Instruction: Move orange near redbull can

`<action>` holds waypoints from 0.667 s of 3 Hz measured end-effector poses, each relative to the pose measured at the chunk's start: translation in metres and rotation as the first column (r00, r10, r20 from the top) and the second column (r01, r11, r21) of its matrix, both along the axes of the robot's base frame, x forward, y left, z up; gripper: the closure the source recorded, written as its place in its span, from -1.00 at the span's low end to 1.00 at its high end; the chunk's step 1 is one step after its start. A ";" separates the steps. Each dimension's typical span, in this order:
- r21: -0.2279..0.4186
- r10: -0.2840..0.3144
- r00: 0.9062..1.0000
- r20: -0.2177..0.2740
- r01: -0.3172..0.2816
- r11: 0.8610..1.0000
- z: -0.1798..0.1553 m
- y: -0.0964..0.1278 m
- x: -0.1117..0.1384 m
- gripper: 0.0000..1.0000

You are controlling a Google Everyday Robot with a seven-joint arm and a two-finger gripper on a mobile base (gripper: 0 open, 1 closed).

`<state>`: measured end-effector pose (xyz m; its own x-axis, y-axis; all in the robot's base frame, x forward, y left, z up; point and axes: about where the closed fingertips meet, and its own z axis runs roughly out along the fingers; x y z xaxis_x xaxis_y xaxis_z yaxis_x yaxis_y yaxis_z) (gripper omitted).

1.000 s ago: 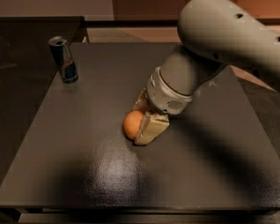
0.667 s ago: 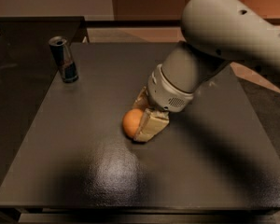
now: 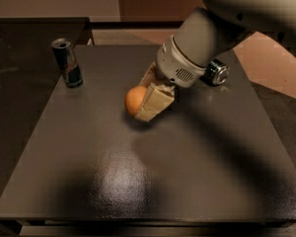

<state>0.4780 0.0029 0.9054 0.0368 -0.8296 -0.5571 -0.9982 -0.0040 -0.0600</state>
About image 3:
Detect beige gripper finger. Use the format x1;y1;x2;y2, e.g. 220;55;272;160
139;63;158;87
134;83;175;122

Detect orange fruit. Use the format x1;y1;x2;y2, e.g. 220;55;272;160
124;86;147;117

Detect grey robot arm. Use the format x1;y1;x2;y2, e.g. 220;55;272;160
130;0;296;121

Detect green soda can lying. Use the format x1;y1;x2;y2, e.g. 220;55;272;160
201;59;229;86

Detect redbull can upright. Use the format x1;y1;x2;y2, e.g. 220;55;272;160
51;39;83;88

